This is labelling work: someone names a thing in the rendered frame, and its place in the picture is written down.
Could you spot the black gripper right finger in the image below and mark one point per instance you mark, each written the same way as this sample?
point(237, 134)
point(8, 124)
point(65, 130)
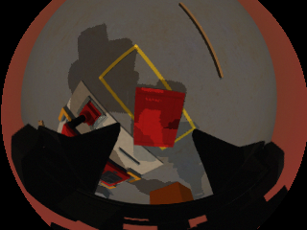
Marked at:
point(220, 159)

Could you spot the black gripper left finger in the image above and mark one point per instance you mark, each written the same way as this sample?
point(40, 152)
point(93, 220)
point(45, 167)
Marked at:
point(86, 154)

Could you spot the red hood shell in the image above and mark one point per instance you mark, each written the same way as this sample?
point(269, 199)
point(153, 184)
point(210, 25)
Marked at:
point(157, 116)

